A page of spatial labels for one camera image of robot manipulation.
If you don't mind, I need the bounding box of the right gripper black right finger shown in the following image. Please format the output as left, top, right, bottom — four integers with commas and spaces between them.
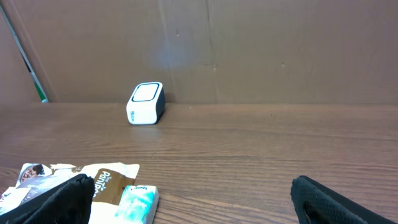
290, 175, 395, 224

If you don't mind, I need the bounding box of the green white pole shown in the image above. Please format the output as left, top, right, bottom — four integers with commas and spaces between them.
1, 6, 49, 103

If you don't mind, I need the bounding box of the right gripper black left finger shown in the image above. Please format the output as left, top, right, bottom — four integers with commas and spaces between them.
1, 174, 95, 224

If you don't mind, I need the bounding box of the white barcode scanner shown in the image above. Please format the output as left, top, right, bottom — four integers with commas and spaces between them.
126, 82, 165, 125

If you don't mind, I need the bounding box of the small teal tissue pack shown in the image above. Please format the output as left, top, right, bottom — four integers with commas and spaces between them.
115, 185, 159, 224

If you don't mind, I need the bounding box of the beige brown snack pouch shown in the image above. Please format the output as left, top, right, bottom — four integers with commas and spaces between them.
1, 162, 139, 223

